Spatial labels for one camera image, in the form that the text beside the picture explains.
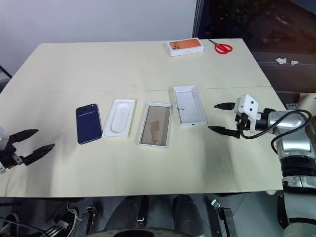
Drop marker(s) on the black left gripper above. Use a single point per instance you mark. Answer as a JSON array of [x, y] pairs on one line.
[[10, 155]]

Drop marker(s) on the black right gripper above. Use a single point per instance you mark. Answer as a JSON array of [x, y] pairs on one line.
[[243, 122]]

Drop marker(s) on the white box lid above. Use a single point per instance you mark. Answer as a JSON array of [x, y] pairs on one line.
[[190, 106]]

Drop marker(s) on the dark blue smartphone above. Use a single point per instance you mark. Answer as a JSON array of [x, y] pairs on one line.
[[89, 126]]

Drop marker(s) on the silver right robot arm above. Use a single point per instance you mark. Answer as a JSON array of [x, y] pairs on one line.
[[293, 148]]

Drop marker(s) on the orange printed phone box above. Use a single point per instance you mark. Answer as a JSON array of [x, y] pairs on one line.
[[184, 45]]

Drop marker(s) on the crumpled white paper scrap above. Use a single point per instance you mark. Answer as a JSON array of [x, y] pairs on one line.
[[294, 62], [281, 60]]

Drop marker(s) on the black sneaker white stripes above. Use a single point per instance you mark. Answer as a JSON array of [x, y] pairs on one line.
[[61, 219], [8, 225]]

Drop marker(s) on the white moulded tray insert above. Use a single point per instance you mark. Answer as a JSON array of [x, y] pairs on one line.
[[119, 118]]

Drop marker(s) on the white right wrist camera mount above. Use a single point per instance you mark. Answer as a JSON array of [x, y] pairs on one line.
[[247, 103]]

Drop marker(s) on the black frame shelf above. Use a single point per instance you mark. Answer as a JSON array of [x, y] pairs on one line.
[[5, 74]]

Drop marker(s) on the grey window frame post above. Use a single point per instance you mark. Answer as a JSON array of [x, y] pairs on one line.
[[196, 19]]

